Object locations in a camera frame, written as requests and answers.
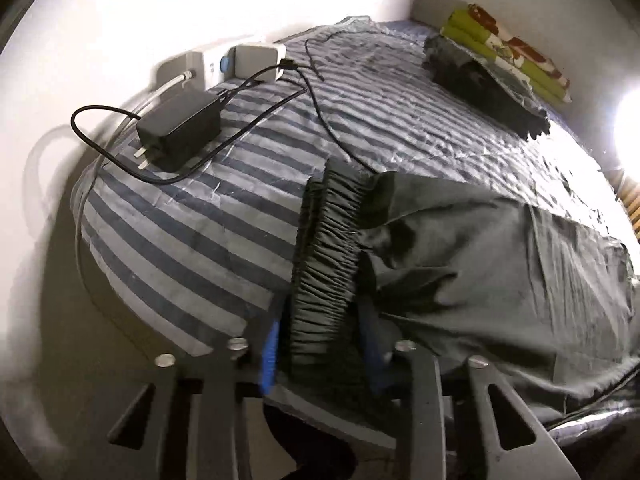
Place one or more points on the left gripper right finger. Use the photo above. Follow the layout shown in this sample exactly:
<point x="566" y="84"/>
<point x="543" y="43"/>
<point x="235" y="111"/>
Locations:
<point x="470" y="424"/>

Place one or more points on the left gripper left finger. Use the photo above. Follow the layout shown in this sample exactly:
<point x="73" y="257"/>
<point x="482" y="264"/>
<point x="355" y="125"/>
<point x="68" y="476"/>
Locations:
<point x="185" y="420"/>

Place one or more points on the dark grey trousers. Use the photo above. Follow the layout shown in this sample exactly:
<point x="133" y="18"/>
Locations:
<point x="464" y="272"/>

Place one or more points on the striped blue grey bedspread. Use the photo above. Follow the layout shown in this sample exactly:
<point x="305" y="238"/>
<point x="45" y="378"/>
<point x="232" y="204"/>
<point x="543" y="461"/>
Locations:
<point x="195" y="259"/>

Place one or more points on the black power adapter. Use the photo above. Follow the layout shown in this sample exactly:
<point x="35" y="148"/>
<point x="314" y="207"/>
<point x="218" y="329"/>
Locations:
<point x="178" y="129"/>

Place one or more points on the folded dark garment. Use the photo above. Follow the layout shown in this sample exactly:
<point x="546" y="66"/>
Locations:
<point x="492" y="90"/>

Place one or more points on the bright round lamp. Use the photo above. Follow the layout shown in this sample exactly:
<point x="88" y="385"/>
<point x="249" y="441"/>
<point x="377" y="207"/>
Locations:
<point x="626" y="130"/>

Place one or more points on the white plug-in charger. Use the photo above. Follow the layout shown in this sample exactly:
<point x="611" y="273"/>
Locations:
<point x="259" y="60"/>

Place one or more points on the white power strip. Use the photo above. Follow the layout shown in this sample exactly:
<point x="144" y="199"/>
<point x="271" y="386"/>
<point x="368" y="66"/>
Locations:
<point x="202" y="64"/>

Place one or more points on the folded green floral blanket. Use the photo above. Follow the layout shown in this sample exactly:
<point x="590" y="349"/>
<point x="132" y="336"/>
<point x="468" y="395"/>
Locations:
<point x="476" y="29"/>

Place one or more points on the wooden slatted bed frame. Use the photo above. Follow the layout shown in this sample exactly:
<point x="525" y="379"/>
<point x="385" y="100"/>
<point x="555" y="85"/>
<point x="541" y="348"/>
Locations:
<point x="627" y="190"/>

